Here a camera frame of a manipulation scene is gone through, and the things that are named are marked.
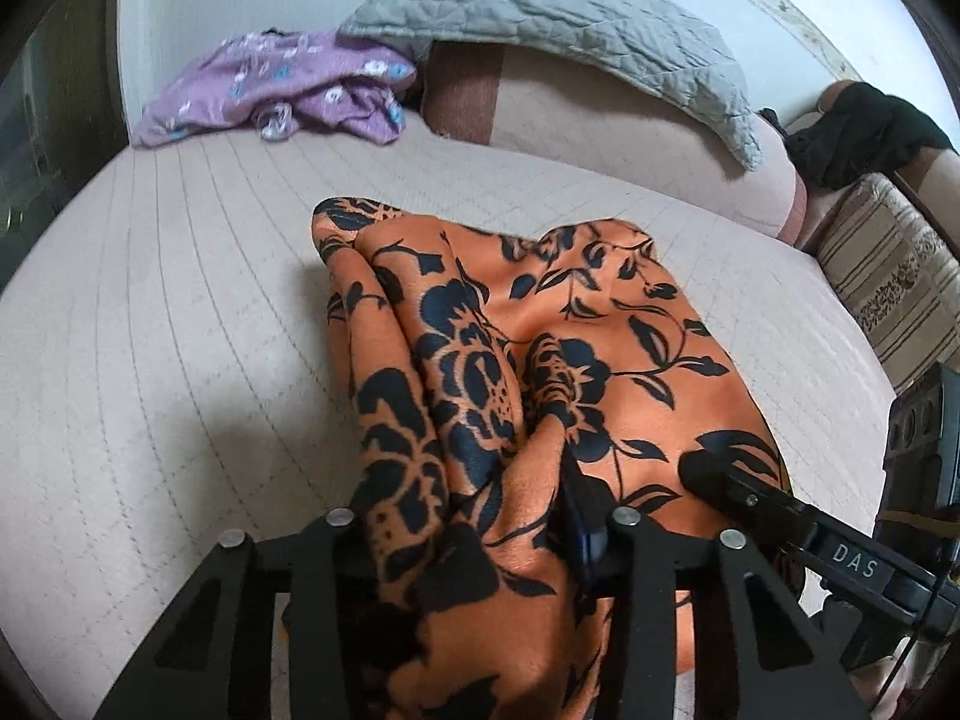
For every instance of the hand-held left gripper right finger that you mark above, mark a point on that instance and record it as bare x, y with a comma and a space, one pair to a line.
581, 532

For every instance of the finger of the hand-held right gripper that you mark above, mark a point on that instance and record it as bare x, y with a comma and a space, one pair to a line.
742, 495

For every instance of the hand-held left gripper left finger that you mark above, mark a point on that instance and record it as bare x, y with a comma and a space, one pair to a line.
330, 562

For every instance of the orange black floral garment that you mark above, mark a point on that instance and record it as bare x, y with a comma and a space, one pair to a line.
480, 300

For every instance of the beige striped cushion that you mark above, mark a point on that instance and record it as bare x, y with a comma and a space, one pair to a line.
885, 277

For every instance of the pink quilted bed cover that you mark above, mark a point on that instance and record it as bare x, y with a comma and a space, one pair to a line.
187, 277

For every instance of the black cloth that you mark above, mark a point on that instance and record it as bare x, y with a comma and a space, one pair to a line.
870, 135

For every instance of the pink bolster pillow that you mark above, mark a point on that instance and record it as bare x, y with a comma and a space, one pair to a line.
600, 135

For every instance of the purple floral cloth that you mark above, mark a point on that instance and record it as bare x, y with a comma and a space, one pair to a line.
225, 90

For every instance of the grey quilted blanket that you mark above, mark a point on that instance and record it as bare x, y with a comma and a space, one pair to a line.
562, 7

